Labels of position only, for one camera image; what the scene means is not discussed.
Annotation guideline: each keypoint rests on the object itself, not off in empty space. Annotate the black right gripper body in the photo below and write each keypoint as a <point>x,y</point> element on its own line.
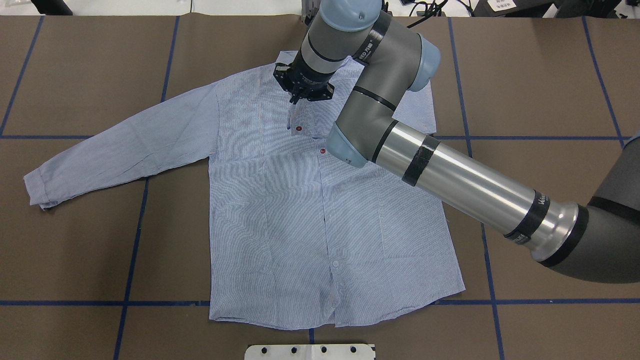
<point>306,80</point>

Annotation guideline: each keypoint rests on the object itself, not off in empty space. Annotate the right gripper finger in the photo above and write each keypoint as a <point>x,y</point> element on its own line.
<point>296,95</point>

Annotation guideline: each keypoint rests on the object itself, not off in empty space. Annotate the light blue striped shirt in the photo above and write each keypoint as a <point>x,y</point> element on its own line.
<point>298,238</point>

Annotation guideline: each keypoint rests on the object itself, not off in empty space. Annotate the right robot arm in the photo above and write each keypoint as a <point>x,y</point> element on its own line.
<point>598,242</point>

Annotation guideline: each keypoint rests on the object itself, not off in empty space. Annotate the aluminium frame post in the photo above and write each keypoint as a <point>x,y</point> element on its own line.
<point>309,10</point>

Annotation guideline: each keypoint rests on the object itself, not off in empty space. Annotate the white camera pillar with base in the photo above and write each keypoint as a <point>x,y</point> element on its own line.
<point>338,351</point>

